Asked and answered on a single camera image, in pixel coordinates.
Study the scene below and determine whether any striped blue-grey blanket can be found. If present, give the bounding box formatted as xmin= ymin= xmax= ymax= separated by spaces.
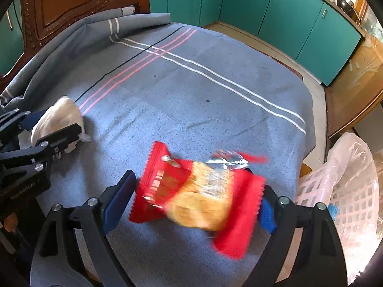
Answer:
xmin=0 ymin=12 xmax=316 ymax=287

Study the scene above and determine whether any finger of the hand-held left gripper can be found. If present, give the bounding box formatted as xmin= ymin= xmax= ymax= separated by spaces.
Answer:
xmin=0 ymin=110 xmax=41 ymax=148
xmin=0 ymin=124 xmax=85 ymax=174

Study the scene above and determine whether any red snack packet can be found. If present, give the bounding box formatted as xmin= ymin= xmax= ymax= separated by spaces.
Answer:
xmin=129 ymin=140 xmax=268 ymax=260

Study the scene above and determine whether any clear plastic bin liner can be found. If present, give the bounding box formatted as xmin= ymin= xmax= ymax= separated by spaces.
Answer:
xmin=299 ymin=132 xmax=380 ymax=276

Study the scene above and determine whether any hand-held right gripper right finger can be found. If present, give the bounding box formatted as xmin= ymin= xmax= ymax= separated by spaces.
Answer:
xmin=242 ymin=185 xmax=348 ymax=287

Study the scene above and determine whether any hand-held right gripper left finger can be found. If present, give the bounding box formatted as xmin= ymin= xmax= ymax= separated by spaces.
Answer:
xmin=30 ymin=169 xmax=138 ymax=287

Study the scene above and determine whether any carved wooden chair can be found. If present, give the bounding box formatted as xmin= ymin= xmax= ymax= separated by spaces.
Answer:
xmin=0 ymin=0 xmax=150 ymax=81

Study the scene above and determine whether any person's left hand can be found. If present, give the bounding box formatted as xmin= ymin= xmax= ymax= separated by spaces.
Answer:
xmin=4 ymin=212 xmax=19 ymax=234

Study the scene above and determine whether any white mask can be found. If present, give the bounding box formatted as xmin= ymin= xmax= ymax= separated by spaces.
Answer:
xmin=31 ymin=96 xmax=93 ymax=154

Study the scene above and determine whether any wooden framed glass door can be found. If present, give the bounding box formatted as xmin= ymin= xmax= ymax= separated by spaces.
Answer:
xmin=323 ymin=0 xmax=383 ymax=139

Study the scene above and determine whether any black pot with handle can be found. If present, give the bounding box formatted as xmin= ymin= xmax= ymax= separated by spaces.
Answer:
xmin=332 ymin=0 xmax=355 ymax=10

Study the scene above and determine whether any teal base cabinet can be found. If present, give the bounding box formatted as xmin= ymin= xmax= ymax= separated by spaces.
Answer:
xmin=150 ymin=0 xmax=364 ymax=87

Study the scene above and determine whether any white lattice waste basket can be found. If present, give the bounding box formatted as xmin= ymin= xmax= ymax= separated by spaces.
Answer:
xmin=295 ymin=132 xmax=380 ymax=281

